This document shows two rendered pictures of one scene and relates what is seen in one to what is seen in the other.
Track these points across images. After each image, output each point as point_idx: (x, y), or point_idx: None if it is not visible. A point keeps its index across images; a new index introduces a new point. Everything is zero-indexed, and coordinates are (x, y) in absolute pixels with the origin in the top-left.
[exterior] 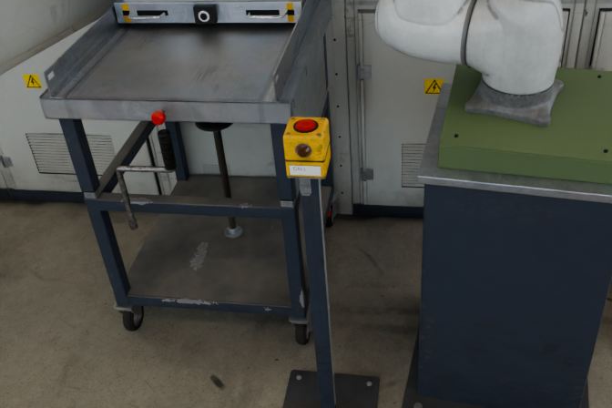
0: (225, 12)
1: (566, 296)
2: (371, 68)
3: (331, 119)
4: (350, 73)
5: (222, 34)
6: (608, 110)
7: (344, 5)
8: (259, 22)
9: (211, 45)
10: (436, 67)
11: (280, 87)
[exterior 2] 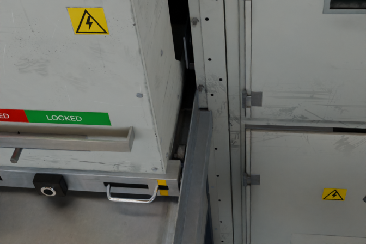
0: (76, 182)
1: None
2: (259, 177)
3: (211, 209)
4: (233, 176)
5: (75, 208)
6: None
7: (228, 119)
8: (122, 193)
9: (60, 238)
10: (339, 180)
11: None
